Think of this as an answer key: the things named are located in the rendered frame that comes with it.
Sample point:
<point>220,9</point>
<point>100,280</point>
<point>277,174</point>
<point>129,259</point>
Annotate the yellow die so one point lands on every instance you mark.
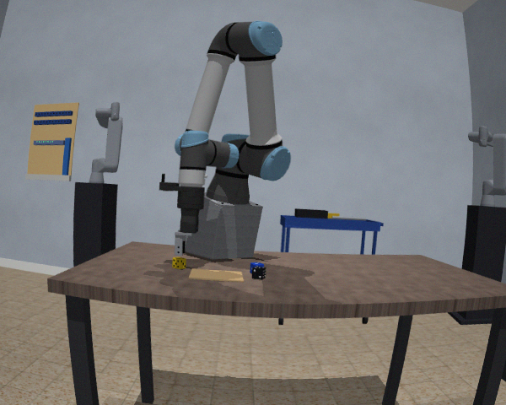
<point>179,262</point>

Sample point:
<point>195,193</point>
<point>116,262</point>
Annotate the tan flat mat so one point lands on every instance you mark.
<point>216,275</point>

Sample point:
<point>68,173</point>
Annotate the blue die with white pips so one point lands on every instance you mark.
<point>255,264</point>

